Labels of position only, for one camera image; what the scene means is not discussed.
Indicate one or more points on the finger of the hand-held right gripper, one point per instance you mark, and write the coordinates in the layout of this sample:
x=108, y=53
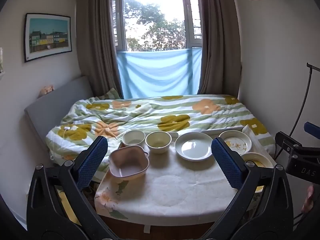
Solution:
x=312, y=129
x=287, y=141

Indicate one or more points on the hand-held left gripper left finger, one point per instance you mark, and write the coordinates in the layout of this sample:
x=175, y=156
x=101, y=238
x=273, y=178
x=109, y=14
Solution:
x=93, y=162

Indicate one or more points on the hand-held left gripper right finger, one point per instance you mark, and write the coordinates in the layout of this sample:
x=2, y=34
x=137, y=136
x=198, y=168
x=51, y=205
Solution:
x=225, y=165

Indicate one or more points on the duck print plate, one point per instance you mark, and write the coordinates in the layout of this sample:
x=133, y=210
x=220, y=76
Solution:
x=236, y=142

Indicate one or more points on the pink square bowl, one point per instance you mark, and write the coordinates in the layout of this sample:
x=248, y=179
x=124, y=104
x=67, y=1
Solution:
x=128, y=163

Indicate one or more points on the plain white plate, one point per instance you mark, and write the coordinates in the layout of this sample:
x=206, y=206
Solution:
x=193, y=147

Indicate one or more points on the person's right hand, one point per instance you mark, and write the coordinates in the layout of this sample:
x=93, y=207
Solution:
x=308, y=200

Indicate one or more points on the yellow rim plate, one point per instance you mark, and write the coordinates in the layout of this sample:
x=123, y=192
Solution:
x=257, y=160

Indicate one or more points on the white round bowl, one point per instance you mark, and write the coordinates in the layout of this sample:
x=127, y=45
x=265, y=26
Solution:
x=133, y=138

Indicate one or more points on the floral white tablecloth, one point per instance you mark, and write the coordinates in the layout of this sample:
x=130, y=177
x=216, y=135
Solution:
x=172, y=180

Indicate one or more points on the grey padded headboard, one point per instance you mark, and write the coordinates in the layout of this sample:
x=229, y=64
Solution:
x=47, y=115

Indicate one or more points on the cream round bowl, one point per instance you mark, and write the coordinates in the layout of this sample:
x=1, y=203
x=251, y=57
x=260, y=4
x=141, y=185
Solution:
x=158, y=142

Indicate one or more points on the floral pillow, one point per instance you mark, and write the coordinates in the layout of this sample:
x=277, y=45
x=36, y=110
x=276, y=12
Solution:
x=110, y=94

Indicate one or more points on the floral striped duvet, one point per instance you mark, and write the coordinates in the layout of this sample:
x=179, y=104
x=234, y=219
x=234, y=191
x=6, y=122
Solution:
x=155, y=112

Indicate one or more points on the small plush toy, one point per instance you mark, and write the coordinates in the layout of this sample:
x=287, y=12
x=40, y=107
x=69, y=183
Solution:
x=47, y=90

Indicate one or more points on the brown wooden table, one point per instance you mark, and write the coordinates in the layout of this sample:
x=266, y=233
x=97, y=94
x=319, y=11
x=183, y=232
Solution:
x=160, y=226

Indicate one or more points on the light blue cloth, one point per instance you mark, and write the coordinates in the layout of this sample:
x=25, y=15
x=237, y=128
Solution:
x=160, y=75

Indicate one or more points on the brown curtain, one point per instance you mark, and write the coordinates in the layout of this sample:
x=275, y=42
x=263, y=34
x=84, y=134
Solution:
x=217, y=42
x=97, y=42

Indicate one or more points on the framed houses picture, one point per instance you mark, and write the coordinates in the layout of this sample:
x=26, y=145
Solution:
x=48, y=36

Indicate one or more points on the window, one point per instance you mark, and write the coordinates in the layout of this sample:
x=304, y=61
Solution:
x=155, y=15

